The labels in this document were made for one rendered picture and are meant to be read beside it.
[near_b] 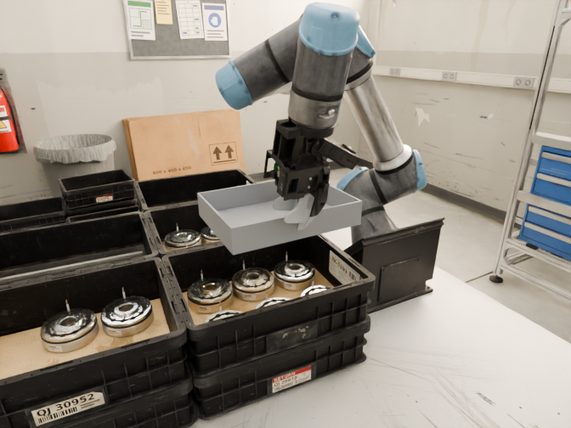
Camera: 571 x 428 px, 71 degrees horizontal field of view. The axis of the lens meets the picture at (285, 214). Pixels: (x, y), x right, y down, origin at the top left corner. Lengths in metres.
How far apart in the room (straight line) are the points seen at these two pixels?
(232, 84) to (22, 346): 0.66
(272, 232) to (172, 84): 3.30
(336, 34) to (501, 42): 3.25
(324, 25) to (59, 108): 3.41
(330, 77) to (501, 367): 0.79
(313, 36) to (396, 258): 0.72
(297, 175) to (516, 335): 0.80
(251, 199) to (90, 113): 3.05
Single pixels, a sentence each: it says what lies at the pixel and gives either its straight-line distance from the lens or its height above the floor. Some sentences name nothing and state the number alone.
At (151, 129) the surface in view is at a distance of 3.77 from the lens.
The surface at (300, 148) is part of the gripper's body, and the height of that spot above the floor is 1.24.
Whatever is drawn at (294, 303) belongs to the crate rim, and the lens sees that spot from 0.78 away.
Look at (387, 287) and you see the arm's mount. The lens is 1.15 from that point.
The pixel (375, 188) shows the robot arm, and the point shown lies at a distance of 1.20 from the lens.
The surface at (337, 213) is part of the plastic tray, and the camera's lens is 0.77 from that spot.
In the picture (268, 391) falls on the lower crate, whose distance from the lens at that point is 0.90.
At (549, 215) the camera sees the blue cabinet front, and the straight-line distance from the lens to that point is 2.60.
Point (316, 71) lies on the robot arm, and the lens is 0.56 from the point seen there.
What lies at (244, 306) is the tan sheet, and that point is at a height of 0.83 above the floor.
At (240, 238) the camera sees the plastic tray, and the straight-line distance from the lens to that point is 0.68.
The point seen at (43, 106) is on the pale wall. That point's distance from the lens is 3.84.
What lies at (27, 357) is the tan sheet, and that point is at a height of 0.83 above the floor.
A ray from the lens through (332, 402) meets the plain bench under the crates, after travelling 0.92.
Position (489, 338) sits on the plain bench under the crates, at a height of 0.70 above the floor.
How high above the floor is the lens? 1.38
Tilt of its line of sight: 23 degrees down
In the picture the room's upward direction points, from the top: straight up
